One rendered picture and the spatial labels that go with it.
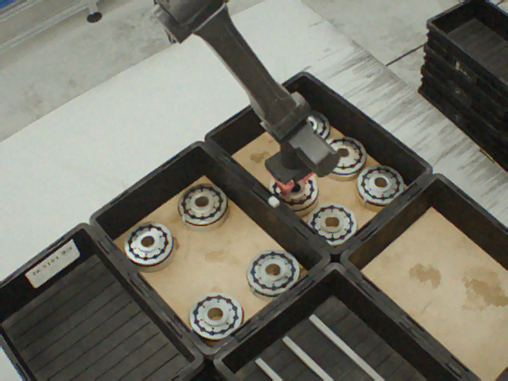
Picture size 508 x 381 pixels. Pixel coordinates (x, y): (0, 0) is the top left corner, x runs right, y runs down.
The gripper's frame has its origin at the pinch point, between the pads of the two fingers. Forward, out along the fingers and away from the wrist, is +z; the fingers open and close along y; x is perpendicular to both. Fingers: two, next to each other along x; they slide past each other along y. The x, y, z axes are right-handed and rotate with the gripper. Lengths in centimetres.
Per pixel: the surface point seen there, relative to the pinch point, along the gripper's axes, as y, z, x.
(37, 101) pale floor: -13, 95, 157
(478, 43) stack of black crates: 109, 37, 25
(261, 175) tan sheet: -1.3, 4.7, 8.7
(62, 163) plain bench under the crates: -32, 20, 54
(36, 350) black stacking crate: -63, 6, 4
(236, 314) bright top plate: -26.5, 1.1, -15.3
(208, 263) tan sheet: -23.1, 4.7, -1.4
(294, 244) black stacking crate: -9.3, -1.3, -11.4
